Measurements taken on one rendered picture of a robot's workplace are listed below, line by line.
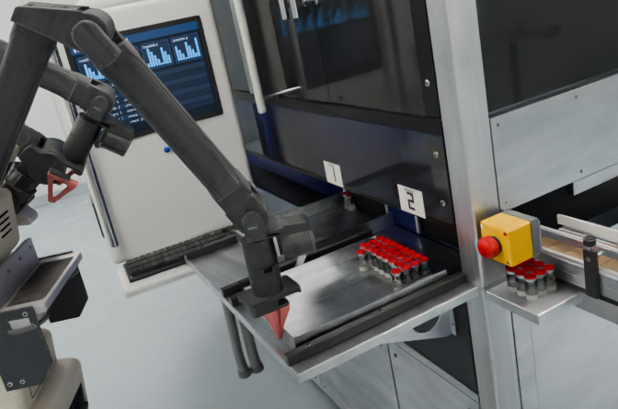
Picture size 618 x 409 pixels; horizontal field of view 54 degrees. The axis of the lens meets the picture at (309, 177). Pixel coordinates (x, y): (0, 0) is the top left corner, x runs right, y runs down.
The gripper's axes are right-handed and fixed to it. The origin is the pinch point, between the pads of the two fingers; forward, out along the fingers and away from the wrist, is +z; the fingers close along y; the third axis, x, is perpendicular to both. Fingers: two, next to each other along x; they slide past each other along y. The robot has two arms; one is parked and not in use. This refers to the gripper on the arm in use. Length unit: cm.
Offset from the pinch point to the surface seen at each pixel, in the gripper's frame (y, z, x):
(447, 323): 36.9, 13.7, -0.9
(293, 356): -0.8, 0.4, -8.0
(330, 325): 8.1, -0.7, -5.8
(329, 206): 41, 1, 54
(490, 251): 34.8, -9.8, -19.4
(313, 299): 12.1, 1.8, 9.8
